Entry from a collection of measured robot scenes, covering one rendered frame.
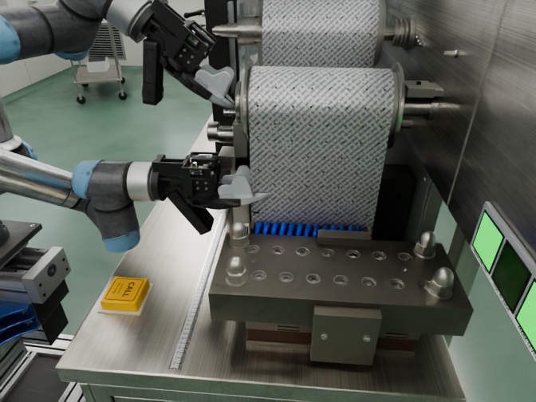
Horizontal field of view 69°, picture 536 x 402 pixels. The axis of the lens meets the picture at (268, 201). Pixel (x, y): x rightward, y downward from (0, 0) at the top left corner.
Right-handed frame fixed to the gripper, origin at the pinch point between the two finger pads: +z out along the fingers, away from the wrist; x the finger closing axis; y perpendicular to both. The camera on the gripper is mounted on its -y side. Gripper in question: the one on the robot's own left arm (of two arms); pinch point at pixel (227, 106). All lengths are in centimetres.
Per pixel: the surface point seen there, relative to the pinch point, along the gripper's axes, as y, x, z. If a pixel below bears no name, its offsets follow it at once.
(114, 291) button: -37.3, -18.4, 4.2
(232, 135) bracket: -4.3, 0.2, 4.3
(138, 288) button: -34.5, -17.2, 7.5
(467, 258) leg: 7, 5, 66
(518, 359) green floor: -22, 45, 166
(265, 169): -1.9, -8.0, 11.7
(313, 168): 4.1, -8.0, 18.0
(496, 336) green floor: -25, 57, 162
